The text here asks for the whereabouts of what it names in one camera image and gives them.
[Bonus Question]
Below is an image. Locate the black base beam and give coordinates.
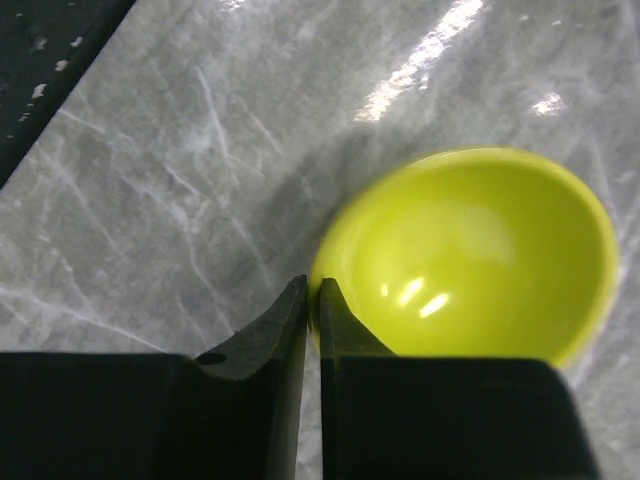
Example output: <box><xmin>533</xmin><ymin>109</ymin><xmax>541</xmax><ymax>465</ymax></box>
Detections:
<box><xmin>1</xmin><ymin>0</ymin><xmax>134</xmax><ymax>184</ymax></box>

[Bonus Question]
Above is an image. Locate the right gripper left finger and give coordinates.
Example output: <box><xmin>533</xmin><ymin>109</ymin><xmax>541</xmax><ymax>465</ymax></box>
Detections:
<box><xmin>1</xmin><ymin>276</ymin><xmax>308</xmax><ymax>479</ymax></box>

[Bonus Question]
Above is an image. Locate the green bowl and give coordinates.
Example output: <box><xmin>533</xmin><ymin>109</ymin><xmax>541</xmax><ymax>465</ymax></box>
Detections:
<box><xmin>310</xmin><ymin>147</ymin><xmax>619</xmax><ymax>367</ymax></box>

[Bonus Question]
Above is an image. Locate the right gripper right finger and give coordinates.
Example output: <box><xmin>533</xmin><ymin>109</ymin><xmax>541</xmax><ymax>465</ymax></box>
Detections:
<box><xmin>318</xmin><ymin>279</ymin><xmax>600</xmax><ymax>479</ymax></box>

